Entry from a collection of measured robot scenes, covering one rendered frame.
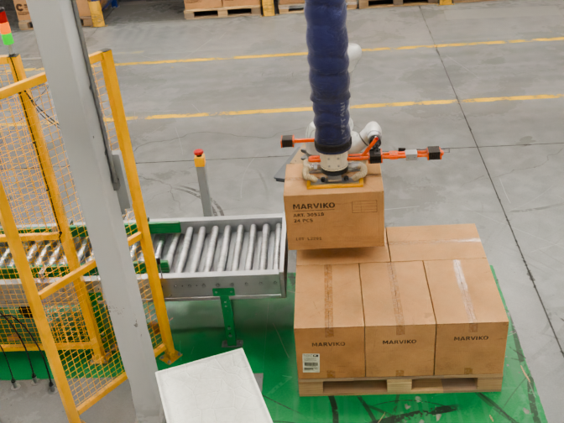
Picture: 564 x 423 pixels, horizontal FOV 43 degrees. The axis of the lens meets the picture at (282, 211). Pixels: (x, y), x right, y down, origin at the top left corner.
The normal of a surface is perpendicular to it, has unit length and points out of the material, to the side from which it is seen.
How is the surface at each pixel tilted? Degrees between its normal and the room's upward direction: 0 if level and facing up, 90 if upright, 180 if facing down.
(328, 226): 90
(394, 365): 90
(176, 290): 90
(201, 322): 0
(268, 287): 90
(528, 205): 0
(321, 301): 0
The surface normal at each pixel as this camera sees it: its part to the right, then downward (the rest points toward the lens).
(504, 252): -0.07, -0.84
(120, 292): -0.04, 0.53
